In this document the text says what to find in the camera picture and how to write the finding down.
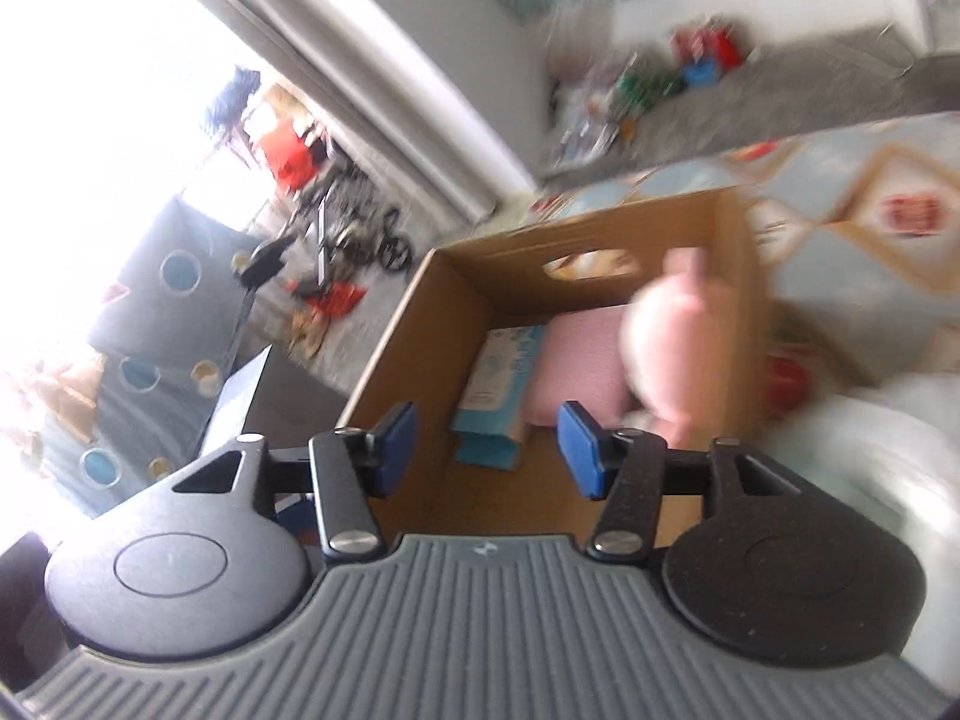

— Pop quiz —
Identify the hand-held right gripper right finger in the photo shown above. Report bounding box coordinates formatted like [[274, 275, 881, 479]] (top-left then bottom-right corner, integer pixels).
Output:
[[557, 400, 797, 563]]

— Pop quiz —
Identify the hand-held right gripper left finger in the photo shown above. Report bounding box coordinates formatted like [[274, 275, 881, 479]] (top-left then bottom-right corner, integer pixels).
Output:
[[171, 400, 419, 565]]

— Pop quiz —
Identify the pink sponge block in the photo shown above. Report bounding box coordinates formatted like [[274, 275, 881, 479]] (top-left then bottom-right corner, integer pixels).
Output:
[[525, 307, 638, 428]]

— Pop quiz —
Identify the light blue tissue pack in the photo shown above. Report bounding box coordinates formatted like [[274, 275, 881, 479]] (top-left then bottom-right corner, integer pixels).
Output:
[[450, 324, 548, 470]]

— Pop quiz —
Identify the pink plush toy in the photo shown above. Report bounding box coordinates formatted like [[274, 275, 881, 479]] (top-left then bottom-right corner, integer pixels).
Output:
[[619, 246, 725, 451]]

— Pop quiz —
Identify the brown cardboard box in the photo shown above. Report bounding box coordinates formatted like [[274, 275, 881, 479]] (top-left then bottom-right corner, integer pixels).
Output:
[[337, 187, 773, 541]]

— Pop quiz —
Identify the crumpled red plastic bag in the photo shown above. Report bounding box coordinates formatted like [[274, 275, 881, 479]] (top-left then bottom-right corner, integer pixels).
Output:
[[300, 281, 368, 316]]

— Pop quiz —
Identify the wheelchair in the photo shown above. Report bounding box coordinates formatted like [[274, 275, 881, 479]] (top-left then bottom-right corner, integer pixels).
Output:
[[292, 157, 413, 293]]

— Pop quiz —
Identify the black stand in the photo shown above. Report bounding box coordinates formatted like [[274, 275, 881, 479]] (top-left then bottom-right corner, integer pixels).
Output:
[[225, 236, 297, 368]]

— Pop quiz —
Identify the white plastic bag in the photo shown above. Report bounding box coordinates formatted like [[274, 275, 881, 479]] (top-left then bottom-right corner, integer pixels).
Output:
[[757, 371, 960, 691]]

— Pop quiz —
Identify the orange-red shopping bag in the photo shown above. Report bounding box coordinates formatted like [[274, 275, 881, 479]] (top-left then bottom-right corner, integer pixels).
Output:
[[259, 116, 312, 192]]

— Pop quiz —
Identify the grey curtain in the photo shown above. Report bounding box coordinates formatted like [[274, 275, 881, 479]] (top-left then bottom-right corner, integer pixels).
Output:
[[135, 0, 545, 222]]

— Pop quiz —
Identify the blue dotted cloth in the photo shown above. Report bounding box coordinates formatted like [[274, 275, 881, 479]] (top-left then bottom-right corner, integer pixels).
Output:
[[206, 67, 263, 136]]

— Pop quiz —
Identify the red can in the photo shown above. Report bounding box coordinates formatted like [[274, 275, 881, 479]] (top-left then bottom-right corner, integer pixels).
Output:
[[671, 19, 743, 68]]

